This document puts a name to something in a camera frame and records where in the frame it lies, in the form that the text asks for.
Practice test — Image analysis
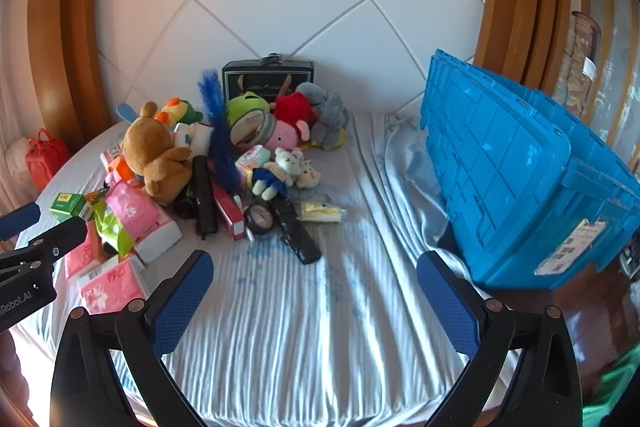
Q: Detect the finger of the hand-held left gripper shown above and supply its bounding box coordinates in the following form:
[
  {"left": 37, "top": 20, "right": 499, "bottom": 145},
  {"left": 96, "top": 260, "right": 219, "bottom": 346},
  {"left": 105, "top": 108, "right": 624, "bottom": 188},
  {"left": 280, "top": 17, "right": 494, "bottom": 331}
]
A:
[
  {"left": 0, "top": 202, "right": 42, "bottom": 242},
  {"left": 0, "top": 217, "right": 89, "bottom": 275}
]

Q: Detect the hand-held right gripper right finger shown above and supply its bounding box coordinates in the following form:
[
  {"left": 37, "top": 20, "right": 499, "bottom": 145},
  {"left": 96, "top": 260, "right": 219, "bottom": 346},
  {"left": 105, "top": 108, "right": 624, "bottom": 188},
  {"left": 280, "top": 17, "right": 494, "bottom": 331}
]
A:
[{"left": 416, "top": 250, "right": 586, "bottom": 427}]

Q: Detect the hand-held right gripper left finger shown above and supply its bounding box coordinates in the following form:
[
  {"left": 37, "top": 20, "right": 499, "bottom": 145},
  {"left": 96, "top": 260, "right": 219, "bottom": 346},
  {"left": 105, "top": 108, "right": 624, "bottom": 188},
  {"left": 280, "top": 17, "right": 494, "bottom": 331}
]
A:
[{"left": 50, "top": 249, "right": 216, "bottom": 427}]

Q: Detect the red box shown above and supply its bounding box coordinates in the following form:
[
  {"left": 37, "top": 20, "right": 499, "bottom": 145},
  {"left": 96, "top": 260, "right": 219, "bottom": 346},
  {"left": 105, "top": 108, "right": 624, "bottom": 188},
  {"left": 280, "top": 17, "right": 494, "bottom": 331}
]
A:
[{"left": 212, "top": 184, "right": 247, "bottom": 241}]

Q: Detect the black tape roll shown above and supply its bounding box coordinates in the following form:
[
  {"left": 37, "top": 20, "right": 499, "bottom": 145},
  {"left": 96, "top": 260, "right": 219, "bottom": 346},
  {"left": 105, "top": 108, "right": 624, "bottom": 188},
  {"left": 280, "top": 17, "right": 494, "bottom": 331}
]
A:
[{"left": 244, "top": 202, "right": 275, "bottom": 236}]

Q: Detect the black flashlight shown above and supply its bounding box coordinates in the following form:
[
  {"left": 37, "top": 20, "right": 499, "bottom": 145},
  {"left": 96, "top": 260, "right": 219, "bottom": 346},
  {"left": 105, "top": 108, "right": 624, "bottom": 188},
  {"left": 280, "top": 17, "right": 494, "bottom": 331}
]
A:
[{"left": 270, "top": 196, "right": 322, "bottom": 266}]

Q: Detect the blue plastic crate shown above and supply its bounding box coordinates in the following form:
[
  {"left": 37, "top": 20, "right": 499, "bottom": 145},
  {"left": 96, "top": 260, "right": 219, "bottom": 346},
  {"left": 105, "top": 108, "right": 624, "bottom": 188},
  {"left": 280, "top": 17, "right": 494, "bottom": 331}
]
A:
[{"left": 419, "top": 49, "right": 640, "bottom": 291}]

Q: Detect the small bear plush blue outfit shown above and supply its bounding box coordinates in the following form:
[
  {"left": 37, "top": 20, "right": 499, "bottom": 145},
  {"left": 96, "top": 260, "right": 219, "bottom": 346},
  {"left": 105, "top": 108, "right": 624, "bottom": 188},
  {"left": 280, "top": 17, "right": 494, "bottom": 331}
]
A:
[{"left": 251, "top": 148, "right": 302, "bottom": 200}]

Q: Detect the yellow packet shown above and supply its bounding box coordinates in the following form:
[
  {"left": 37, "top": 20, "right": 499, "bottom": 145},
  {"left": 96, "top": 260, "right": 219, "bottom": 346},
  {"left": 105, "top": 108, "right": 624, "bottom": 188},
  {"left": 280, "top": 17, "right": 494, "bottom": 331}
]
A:
[{"left": 299, "top": 200, "right": 347, "bottom": 224}]

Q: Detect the blue feather duster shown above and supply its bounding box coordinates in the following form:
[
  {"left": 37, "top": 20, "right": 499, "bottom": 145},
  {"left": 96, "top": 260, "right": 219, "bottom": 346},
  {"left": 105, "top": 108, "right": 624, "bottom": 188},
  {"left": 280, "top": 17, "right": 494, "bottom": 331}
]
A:
[{"left": 197, "top": 69, "right": 242, "bottom": 194}]

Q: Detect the small white bear plush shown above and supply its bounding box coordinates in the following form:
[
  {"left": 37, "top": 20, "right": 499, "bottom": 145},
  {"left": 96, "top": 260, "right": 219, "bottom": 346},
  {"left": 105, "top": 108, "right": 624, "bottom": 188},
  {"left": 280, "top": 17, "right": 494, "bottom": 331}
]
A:
[{"left": 297, "top": 159, "right": 321, "bottom": 189}]

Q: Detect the small green box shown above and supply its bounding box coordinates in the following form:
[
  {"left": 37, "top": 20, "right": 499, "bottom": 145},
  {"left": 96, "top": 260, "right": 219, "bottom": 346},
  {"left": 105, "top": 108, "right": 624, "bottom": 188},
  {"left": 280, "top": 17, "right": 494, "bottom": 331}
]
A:
[{"left": 49, "top": 192, "right": 94, "bottom": 222}]

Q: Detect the green packet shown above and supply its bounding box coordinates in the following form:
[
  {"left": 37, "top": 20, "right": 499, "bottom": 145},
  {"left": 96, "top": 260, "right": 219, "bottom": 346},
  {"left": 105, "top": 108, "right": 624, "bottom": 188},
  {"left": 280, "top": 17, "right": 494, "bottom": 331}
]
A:
[{"left": 92, "top": 199, "right": 136, "bottom": 258}]

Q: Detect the red handbag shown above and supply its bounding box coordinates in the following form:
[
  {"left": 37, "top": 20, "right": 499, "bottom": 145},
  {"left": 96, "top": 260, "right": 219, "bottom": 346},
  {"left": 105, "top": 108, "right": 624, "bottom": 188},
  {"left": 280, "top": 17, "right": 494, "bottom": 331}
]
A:
[{"left": 25, "top": 129, "right": 71, "bottom": 193}]

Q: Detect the black folded umbrella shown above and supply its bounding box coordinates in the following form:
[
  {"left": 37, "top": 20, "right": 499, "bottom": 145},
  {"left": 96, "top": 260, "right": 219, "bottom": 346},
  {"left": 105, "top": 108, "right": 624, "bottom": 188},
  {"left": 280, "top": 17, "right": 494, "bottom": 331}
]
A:
[{"left": 192, "top": 155, "right": 220, "bottom": 239}]

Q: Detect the white striped cloth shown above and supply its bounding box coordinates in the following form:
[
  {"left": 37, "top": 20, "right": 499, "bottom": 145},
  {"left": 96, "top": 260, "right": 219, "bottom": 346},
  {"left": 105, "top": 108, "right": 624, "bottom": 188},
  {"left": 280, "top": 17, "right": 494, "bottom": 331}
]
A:
[{"left": 10, "top": 109, "right": 521, "bottom": 423}]

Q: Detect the brown teddy bear plush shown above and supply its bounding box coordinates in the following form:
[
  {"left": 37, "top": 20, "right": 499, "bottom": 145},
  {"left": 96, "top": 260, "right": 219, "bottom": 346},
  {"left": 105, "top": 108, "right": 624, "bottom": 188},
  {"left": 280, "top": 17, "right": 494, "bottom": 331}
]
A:
[{"left": 122, "top": 102, "right": 194, "bottom": 202}]

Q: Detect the pastel tissue pack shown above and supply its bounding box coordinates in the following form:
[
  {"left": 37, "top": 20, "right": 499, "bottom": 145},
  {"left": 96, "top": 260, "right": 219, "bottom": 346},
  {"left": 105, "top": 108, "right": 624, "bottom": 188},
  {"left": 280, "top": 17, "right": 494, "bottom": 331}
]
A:
[{"left": 234, "top": 145, "right": 271, "bottom": 188}]

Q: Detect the white and green box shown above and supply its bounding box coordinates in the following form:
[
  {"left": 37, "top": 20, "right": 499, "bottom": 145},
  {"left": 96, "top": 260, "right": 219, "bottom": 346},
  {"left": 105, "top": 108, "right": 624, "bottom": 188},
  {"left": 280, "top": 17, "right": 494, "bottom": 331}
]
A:
[{"left": 174, "top": 123, "right": 216, "bottom": 156}]

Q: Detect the yellow and green duck plush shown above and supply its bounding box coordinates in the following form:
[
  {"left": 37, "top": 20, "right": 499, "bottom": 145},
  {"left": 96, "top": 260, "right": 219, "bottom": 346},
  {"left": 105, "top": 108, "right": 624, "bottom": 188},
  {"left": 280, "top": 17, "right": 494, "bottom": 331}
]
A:
[{"left": 155, "top": 96, "right": 204, "bottom": 126}]

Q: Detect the green cloth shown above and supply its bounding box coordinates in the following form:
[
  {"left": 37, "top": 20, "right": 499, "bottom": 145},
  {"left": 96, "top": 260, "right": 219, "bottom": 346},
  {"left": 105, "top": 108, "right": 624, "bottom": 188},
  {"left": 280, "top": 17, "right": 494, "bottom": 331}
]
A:
[{"left": 582, "top": 347, "right": 640, "bottom": 427}]

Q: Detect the green frog plush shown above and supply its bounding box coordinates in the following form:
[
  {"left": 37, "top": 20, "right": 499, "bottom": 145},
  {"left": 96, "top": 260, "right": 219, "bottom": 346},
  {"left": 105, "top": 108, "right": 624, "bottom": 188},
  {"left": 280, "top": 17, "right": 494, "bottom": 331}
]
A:
[{"left": 224, "top": 91, "right": 271, "bottom": 144}]

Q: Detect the pink pig plush red shirt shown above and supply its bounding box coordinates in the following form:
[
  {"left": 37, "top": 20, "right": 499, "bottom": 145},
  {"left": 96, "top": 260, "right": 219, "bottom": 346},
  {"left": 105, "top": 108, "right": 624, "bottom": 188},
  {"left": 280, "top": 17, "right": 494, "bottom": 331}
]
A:
[{"left": 264, "top": 92, "right": 317, "bottom": 154}]

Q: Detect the grey elephant plush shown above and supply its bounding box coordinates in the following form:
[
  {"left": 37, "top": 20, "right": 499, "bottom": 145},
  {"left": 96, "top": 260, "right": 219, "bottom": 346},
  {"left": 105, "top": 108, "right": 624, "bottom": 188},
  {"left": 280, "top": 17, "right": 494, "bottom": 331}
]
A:
[{"left": 299, "top": 82, "right": 351, "bottom": 151}]

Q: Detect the rolled patterned carpet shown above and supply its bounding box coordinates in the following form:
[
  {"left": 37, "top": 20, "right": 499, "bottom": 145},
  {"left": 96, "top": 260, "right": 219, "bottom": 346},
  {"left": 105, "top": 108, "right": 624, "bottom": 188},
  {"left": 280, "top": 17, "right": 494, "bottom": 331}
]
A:
[{"left": 554, "top": 11, "right": 601, "bottom": 118}]

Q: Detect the black gift box with handle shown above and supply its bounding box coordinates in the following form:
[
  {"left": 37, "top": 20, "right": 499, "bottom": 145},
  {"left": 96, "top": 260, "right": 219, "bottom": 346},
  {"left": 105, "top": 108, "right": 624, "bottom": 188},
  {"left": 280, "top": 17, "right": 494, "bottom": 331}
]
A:
[{"left": 222, "top": 54, "right": 315, "bottom": 104}]

